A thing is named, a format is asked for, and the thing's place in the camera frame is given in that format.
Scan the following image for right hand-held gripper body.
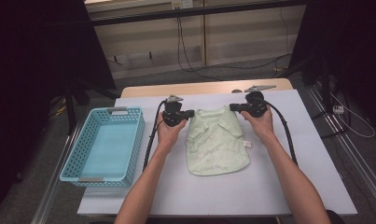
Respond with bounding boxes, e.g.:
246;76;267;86
244;84;278;119

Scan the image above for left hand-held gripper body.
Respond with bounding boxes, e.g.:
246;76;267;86
161;94;185;127

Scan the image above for light green baby shirt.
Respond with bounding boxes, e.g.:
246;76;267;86
185;105;254;176

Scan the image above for blue plastic basket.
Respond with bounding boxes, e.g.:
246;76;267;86
59;106;146;188

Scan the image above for person's right hand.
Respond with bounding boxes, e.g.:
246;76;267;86
240;106;275;147

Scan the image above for person's left hand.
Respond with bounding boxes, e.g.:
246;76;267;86
156;111;188;154

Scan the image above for wooden table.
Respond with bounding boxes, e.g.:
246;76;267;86
119;77;294;99

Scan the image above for black metal stand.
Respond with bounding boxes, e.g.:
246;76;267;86
63;77;121;136
282;52;348;140

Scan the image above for white table cover sheet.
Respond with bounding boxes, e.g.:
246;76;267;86
77;89;358;217

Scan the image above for black horizontal bar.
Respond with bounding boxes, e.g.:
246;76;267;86
91;0;308;27

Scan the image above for black curtain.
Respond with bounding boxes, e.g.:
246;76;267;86
287;0;376;127
0;0;117;218

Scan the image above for thick black wall cable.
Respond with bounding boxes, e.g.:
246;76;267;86
175;15;292;82

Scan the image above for thin black wall cable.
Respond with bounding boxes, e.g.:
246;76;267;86
278;7;291;78

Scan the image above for white floor cable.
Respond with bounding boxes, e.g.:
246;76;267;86
329;91;376;139

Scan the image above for aluminium floor rail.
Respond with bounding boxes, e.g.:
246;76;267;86
30;120;84;224
306;83;376;203

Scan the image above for white wall socket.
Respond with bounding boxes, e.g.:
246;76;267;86
171;0;194;9

